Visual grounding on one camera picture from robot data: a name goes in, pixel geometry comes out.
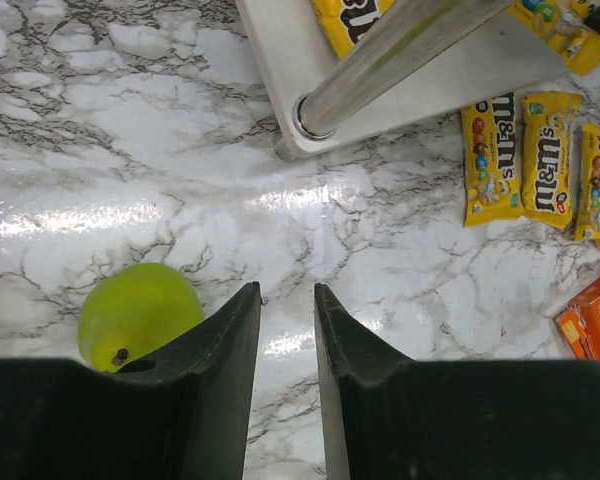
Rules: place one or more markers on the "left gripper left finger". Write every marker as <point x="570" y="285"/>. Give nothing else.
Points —
<point x="181" y="412"/>

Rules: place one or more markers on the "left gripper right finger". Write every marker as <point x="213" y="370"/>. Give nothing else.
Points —
<point x="387" y="416"/>

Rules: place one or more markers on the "white two-tier shelf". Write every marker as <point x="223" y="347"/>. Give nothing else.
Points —
<point x="419" y="60"/>

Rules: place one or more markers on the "green pear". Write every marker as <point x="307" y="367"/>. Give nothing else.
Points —
<point x="135" y="312"/>

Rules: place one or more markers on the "orange snack package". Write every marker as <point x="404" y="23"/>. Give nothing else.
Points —
<point x="579" y="324"/>

